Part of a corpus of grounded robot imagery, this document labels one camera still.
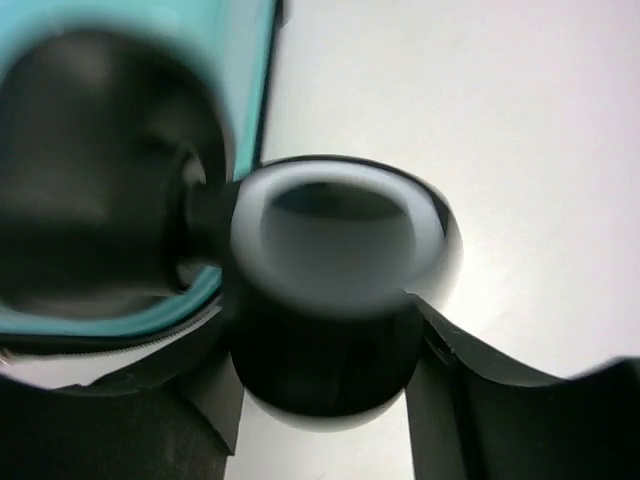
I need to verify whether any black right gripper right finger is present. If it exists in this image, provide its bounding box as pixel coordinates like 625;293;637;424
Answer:
406;296;639;479

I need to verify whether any pink and teal kids suitcase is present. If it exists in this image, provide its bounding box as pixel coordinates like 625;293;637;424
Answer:
0;0;464;434

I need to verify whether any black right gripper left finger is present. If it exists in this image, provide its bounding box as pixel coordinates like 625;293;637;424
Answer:
1;300;244;479

